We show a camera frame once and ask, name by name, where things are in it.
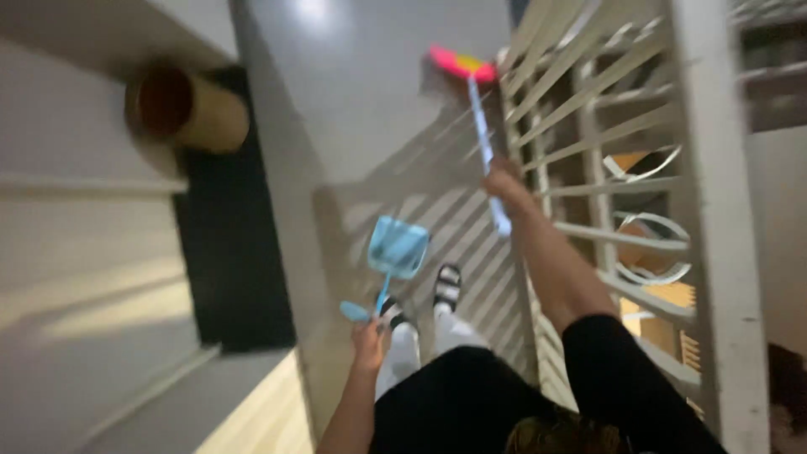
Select light blue plastic dustpan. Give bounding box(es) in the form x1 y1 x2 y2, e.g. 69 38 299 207
339 215 431 324

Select brown clay flower pot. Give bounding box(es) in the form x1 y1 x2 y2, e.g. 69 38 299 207
124 63 251 155

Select black and white left sandal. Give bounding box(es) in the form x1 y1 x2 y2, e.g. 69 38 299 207
376 294 411 331

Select white metal gate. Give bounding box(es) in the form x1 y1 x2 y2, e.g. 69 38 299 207
496 0 807 454

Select person's left hand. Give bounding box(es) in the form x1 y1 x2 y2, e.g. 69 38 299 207
351 315 393 374

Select black and white sandal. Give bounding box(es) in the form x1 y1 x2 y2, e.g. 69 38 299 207
433 264 464 312
376 294 411 331

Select pink broom with blue handle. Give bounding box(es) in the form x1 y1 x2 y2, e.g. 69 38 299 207
429 44 513 239

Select person's black top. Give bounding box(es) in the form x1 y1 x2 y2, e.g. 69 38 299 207
368 314 730 454

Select black doormat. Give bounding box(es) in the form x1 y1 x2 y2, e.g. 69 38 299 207
171 63 297 353

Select person's white trousers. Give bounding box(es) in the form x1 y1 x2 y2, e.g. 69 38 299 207
374 304 490 401

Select black and white right sandal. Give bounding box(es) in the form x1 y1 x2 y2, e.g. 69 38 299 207
433 264 464 312

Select person's right hand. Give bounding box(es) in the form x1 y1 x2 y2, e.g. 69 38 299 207
482 156 537 218

